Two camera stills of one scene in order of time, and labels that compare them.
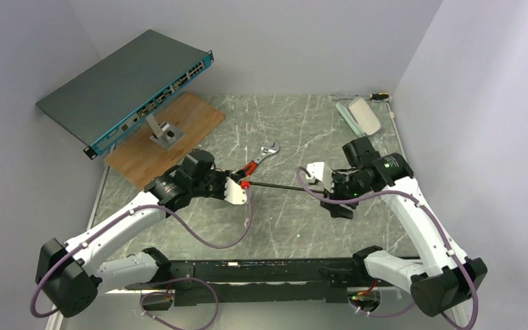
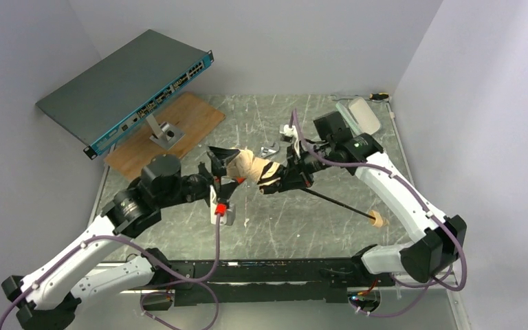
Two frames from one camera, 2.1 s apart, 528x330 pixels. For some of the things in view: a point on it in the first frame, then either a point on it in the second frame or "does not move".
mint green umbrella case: [359, 117] does not move
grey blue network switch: [97, 104] does not move
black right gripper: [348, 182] to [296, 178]
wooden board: [141, 159] does not move
